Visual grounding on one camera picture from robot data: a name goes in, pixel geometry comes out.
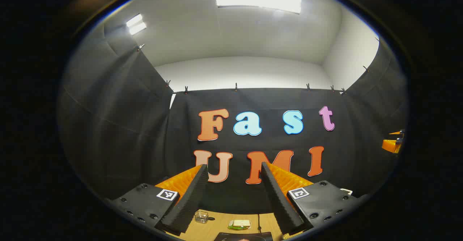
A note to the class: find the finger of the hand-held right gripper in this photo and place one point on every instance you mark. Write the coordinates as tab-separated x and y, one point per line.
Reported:
391	145

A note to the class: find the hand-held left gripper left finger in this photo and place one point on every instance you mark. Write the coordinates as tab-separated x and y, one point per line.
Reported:
191	201

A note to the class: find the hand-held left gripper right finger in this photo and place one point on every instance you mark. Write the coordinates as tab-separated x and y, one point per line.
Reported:
280	201

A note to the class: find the black induction cooktop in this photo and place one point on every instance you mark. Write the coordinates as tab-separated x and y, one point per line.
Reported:
231	237

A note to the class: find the sandwich on white plate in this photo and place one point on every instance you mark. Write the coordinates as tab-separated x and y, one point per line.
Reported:
240	224

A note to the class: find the black backdrop cloth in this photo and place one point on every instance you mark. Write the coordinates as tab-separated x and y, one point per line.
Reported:
137	132

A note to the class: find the row of small cloth clips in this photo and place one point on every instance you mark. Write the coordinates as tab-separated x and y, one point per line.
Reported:
236	86

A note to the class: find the small ceiling light panel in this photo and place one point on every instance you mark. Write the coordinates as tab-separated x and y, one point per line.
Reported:
136	24

